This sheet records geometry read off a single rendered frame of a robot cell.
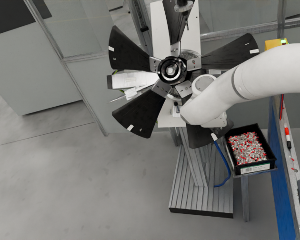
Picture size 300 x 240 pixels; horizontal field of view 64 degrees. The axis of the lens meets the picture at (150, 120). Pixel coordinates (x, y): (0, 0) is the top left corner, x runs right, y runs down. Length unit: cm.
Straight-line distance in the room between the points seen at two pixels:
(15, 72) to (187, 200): 266
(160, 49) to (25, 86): 256
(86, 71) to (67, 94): 131
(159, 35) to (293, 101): 123
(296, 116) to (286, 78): 182
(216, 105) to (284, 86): 24
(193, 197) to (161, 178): 39
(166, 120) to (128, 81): 30
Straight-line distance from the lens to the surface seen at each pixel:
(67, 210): 241
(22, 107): 390
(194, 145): 104
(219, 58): 107
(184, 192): 197
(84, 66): 223
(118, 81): 133
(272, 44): 142
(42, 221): 252
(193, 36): 135
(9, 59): 350
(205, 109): 70
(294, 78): 48
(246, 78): 53
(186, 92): 109
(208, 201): 190
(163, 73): 106
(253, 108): 218
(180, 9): 95
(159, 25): 141
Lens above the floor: 175
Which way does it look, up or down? 40 degrees down
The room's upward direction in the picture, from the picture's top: 21 degrees counter-clockwise
